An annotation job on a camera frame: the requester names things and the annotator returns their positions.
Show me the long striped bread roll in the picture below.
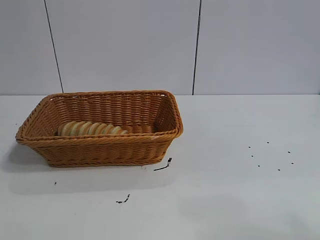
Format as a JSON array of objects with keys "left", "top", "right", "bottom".
[{"left": 58, "top": 120, "right": 129, "bottom": 137}]

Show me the brown woven wicker basket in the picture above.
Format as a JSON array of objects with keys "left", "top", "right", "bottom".
[{"left": 15, "top": 89, "right": 185, "bottom": 168}]

